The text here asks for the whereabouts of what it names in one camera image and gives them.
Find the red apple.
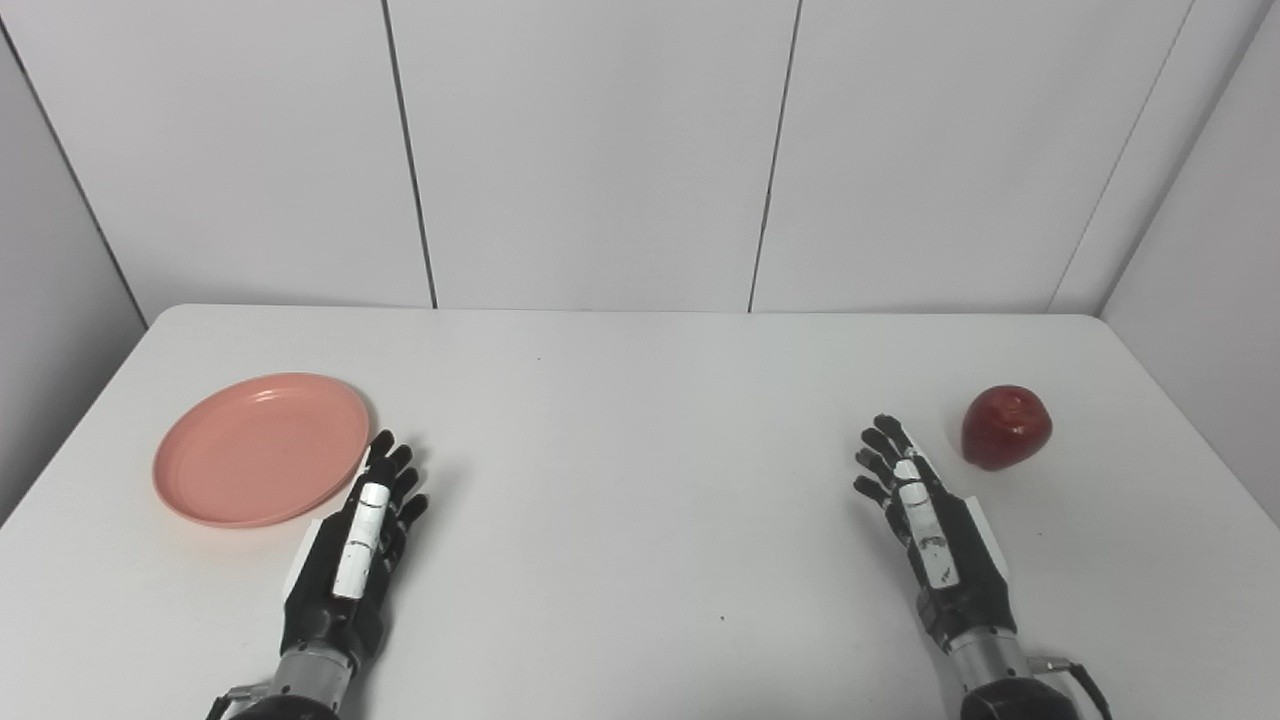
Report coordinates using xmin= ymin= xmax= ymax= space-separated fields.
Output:
xmin=961 ymin=385 xmax=1053 ymax=472

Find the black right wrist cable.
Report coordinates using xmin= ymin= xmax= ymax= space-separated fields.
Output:
xmin=1030 ymin=655 xmax=1114 ymax=720

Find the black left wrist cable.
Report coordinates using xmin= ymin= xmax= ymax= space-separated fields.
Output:
xmin=205 ymin=684 xmax=273 ymax=720

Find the pink plastic plate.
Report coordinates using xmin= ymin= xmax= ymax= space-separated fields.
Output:
xmin=152 ymin=373 xmax=372 ymax=529

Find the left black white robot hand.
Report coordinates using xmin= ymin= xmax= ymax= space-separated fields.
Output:
xmin=280 ymin=430 xmax=431 ymax=669

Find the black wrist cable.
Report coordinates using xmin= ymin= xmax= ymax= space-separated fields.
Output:
xmin=205 ymin=684 xmax=273 ymax=720
xmin=1030 ymin=655 xmax=1114 ymax=720

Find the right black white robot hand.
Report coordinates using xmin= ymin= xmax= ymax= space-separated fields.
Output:
xmin=853 ymin=413 xmax=1021 ymax=653

